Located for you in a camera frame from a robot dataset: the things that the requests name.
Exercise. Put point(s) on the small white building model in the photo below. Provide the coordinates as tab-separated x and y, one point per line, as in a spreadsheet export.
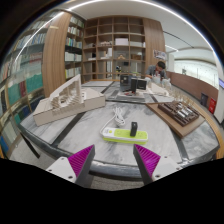
156	89

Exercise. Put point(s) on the wall poster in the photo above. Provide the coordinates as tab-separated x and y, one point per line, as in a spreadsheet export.
159	54

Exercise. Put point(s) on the person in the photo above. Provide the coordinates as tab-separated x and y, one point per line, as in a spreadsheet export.
156	70

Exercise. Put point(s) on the white architectural model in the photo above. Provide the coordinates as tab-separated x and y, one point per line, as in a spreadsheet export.
66	103

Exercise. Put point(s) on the black charger block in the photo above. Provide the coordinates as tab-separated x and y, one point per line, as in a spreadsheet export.
133	129

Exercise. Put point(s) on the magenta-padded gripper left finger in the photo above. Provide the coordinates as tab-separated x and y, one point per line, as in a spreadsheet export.
63	166

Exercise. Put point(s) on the glass-fronted bookshelf with books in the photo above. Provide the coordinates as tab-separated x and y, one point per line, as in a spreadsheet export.
26	73

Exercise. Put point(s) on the wooden shelf unit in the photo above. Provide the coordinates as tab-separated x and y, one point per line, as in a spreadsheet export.
113	50

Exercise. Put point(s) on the brown building model on board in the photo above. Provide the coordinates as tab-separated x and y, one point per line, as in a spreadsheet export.
178	115

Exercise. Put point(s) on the green and white power strip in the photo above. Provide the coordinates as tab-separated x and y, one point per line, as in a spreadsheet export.
120	135

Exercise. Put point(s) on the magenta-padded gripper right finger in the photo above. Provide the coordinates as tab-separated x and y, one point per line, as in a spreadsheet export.
165	166

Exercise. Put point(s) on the blue wall screen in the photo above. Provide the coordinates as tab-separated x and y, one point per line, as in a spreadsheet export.
221	84

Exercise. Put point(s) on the black building model on base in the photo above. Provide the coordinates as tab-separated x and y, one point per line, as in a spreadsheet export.
126	82

